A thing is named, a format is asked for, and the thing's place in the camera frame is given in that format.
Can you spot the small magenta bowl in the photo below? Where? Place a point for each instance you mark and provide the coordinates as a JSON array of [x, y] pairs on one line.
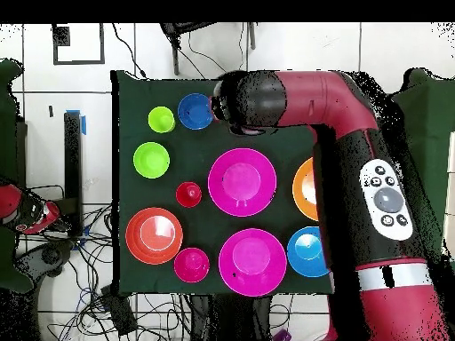
[[191, 265]]

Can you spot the large pink bowl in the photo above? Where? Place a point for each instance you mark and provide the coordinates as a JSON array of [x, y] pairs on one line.
[[242, 182], [252, 262]]

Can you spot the black pedestal foot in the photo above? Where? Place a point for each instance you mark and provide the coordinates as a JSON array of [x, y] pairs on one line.
[[49, 255]]

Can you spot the small black item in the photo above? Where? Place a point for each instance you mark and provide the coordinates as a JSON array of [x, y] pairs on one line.
[[51, 111]]

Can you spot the black post with blue tape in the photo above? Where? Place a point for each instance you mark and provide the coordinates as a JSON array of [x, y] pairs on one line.
[[73, 160]]

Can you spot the black metal stand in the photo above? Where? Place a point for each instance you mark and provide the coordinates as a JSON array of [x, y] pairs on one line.
[[175, 53]]

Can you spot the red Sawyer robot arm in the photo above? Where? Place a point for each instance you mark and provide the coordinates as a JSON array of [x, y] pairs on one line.
[[320, 96], [10, 202]]

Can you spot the white boxes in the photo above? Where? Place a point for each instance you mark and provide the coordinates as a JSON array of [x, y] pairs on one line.
[[451, 142]]

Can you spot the small green bowl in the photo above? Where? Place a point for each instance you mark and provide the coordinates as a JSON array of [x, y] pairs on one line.
[[151, 160]]

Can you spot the dark green table cloth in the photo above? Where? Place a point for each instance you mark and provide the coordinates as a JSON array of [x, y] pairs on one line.
[[192, 149], [7, 106], [433, 117]]

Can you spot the red-orange wide bowl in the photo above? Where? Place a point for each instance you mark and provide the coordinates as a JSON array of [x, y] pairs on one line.
[[154, 236]]

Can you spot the small dark blue bowl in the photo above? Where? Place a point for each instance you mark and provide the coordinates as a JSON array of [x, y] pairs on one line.
[[193, 111]]

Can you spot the purple object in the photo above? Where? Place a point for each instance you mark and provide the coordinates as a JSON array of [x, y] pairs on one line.
[[282, 335]]

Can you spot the light blue bowl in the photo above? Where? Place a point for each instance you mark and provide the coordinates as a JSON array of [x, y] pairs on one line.
[[302, 252]]

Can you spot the large orange bowl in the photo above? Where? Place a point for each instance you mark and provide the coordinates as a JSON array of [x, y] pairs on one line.
[[302, 188]]

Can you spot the black power box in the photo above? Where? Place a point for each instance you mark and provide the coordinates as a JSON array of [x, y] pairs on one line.
[[119, 312]]

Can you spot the lime green plastic cup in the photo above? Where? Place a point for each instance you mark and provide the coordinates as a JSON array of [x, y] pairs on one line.
[[161, 119]]

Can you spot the red plastic cup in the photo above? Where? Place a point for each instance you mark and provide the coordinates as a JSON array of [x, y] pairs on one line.
[[188, 194]]

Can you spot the black square frame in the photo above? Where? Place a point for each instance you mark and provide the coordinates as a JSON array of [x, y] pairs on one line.
[[102, 42]]

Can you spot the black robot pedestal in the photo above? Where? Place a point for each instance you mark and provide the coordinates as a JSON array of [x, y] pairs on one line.
[[231, 319]]

